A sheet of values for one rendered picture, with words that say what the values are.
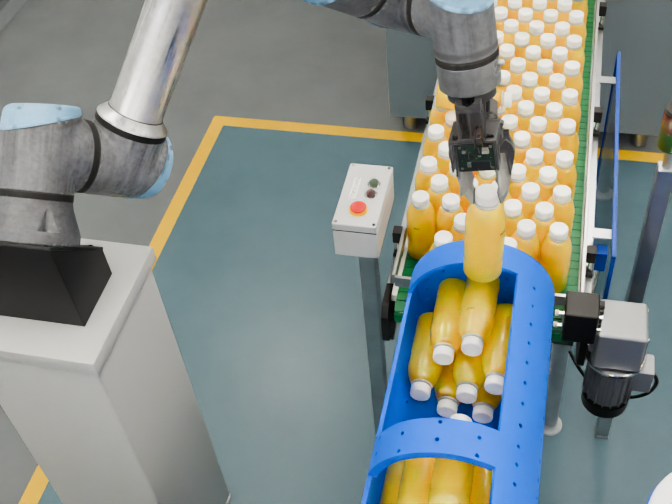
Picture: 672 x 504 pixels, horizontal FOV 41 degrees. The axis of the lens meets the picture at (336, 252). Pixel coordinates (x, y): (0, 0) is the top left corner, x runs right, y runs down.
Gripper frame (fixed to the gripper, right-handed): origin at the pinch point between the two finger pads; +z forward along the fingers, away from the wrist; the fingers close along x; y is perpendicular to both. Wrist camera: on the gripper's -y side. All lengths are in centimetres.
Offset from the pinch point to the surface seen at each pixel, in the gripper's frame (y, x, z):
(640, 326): -37, 24, 62
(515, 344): 4.1, 2.4, 28.8
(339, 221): -33, -38, 28
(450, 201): -44, -16, 31
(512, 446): 23.3, 3.1, 33.0
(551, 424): -74, -2, 135
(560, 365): -69, 3, 105
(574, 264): -49, 9, 53
